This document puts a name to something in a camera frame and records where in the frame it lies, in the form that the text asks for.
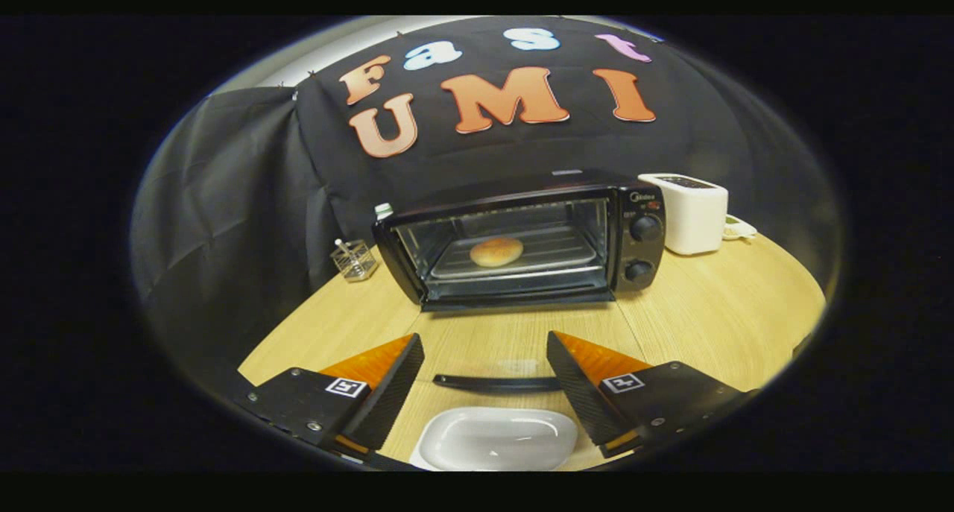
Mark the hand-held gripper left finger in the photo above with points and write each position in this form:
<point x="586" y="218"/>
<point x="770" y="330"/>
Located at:
<point x="391" y="396"/>

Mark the white toaster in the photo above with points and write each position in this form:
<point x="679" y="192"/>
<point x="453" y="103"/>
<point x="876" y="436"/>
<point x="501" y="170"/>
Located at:
<point x="693" y="217"/>

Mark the round brown bread bun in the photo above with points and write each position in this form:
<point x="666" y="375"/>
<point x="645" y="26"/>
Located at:
<point x="496" y="252"/>

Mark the black backdrop cloth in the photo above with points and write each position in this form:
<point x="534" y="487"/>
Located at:
<point x="238" y="184"/>

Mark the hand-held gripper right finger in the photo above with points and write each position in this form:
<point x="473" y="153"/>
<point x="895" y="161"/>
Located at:
<point x="577" y="396"/>

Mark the black toaster oven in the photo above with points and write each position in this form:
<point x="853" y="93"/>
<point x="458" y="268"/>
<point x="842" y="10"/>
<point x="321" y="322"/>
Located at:
<point x="641" y="251"/>

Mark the white bottle green label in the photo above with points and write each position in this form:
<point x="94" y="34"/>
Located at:
<point x="383" y="212"/>

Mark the white plate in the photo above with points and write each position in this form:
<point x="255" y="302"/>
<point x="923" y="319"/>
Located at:
<point x="496" y="441"/>

